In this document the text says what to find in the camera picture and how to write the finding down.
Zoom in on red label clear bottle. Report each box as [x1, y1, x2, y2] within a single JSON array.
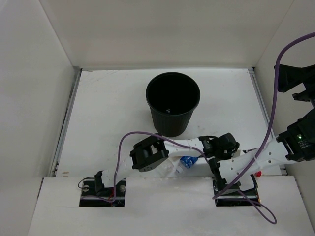
[[254, 171, 262, 177]]

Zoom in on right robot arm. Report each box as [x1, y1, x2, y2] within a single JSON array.
[[210, 65, 315, 199]]

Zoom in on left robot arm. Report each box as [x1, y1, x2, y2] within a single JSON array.
[[123, 132, 239, 191]]

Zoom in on black plastic waste bin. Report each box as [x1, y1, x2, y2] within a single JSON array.
[[146, 72, 201, 137]]

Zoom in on blue label water bottle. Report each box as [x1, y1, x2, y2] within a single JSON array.
[[175, 156, 198, 174]]

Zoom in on clear unlabelled plastic bottle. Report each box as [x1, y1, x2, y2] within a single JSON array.
[[157, 159, 174, 177]]

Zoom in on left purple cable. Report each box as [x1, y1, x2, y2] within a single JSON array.
[[81, 131, 210, 204]]

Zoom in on purple cable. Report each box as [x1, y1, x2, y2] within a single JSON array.
[[212, 31, 315, 225], [81, 131, 210, 204]]

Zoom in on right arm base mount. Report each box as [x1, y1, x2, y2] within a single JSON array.
[[215, 175, 259, 207]]

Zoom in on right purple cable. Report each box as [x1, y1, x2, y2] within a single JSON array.
[[212, 31, 315, 225]]

